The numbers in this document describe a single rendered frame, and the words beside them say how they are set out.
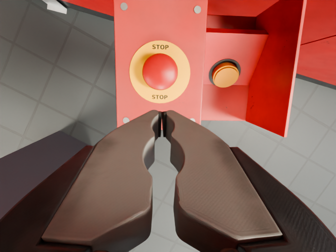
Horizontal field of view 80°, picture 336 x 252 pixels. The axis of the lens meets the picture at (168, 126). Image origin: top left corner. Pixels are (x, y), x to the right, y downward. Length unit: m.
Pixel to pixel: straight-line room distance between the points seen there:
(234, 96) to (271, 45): 0.09
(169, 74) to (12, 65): 1.07
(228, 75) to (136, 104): 0.14
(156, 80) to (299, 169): 1.22
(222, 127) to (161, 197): 0.51
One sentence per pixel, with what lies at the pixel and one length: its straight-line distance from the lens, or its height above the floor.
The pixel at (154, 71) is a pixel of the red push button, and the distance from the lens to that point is 0.23.
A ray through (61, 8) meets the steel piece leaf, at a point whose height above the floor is 0.00.
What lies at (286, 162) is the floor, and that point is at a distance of 1.32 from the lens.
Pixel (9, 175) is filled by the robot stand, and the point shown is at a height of 0.45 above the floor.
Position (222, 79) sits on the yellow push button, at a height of 0.72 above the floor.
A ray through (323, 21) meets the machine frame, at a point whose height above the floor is 0.58.
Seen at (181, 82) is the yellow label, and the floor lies 0.78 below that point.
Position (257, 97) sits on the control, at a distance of 0.32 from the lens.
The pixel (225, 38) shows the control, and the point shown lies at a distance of 0.30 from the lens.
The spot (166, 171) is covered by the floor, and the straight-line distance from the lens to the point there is 1.13.
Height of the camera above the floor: 1.03
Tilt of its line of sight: 78 degrees down
